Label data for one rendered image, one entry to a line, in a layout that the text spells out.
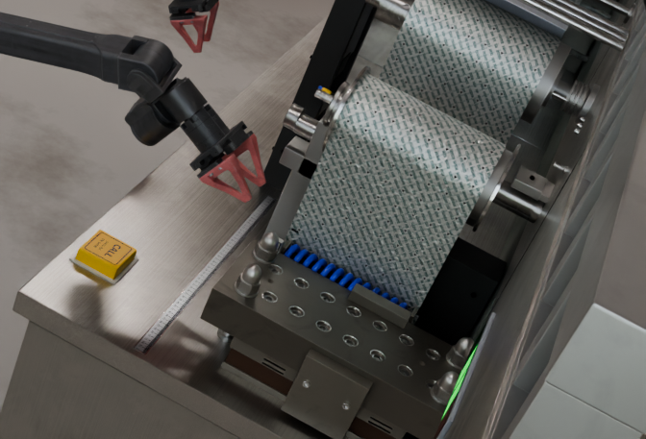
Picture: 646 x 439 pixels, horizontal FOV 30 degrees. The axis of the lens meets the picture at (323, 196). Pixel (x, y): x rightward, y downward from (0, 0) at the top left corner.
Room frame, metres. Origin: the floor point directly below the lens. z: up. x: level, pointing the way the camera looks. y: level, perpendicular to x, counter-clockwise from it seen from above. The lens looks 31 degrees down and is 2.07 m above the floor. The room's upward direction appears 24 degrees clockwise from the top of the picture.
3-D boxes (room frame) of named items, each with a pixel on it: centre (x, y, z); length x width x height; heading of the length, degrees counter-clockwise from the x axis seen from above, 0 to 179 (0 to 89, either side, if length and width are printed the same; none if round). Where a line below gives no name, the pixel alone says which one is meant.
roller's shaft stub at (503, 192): (1.60, -0.27, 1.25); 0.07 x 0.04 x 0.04; 83
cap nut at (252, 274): (1.42, 0.05, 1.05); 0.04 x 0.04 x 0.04
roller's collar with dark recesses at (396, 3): (1.89, 0.01, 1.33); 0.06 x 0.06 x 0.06; 83
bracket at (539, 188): (1.60, -0.28, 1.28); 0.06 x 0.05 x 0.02; 83
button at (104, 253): (1.51, 0.27, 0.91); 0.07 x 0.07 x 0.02; 83
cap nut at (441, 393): (1.38, -0.27, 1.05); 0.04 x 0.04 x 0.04
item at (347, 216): (1.56, -0.09, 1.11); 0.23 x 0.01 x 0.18; 83
